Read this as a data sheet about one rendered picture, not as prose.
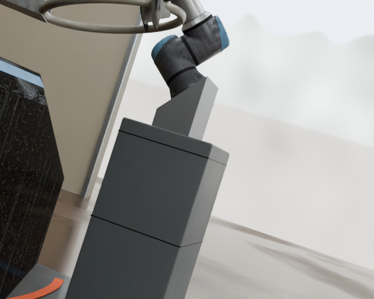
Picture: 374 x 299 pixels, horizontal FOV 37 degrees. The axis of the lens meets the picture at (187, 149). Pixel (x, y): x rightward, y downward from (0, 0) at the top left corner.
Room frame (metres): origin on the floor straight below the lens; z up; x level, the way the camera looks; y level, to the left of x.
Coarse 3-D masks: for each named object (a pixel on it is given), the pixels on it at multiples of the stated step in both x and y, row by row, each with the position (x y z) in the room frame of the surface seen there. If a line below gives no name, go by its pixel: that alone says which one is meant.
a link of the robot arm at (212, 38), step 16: (176, 0) 2.37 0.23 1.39; (192, 0) 2.38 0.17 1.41; (192, 16) 2.39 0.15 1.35; (208, 16) 2.40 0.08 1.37; (192, 32) 2.40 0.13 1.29; (208, 32) 2.40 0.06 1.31; (224, 32) 2.41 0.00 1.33; (192, 48) 2.41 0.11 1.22; (208, 48) 2.42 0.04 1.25; (224, 48) 2.46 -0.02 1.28
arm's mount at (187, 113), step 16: (208, 80) 2.37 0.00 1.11; (176, 96) 2.35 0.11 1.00; (192, 96) 2.34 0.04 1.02; (208, 96) 2.45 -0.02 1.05; (160, 112) 2.37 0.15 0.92; (176, 112) 2.35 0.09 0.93; (192, 112) 2.33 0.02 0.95; (208, 112) 2.53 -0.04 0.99; (176, 128) 2.34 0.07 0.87; (192, 128) 2.36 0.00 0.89
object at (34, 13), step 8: (0, 0) 1.84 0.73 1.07; (8, 0) 1.80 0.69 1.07; (16, 0) 1.80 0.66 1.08; (24, 0) 1.80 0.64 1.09; (32, 0) 1.80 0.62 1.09; (40, 0) 1.81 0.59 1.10; (16, 8) 1.88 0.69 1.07; (24, 8) 1.81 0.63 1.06; (32, 8) 1.80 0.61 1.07; (32, 16) 1.91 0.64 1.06; (40, 16) 1.84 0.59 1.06
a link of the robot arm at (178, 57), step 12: (168, 36) 2.45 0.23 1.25; (180, 36) 2.47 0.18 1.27; (156, 48) 2.45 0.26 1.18; (168, 48) 2.43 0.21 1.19; (180, 48) 2.42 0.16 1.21; (156, 60) 2.46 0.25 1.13; (168, 60) 2.42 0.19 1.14; (180, 60) 2.42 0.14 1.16; (192, 60) 2.43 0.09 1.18; (168, 72) 2.43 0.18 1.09
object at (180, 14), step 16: (48, 0) 1.73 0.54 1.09; (64, 0) 1.68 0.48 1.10; (80, 0) 1.66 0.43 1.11; (96, 0) 1.65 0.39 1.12; (112, 0) 1.65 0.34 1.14; (128, 0) 1.66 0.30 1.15; (144, 0) 1.68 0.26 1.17; (48, 16) 1.88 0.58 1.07; (176, 16) 1.82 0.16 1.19; (96, 32) 2.10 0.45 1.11; (112, 32) 2.11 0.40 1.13; (128, 32) 2.11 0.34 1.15; (144, 32) 2.09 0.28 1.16
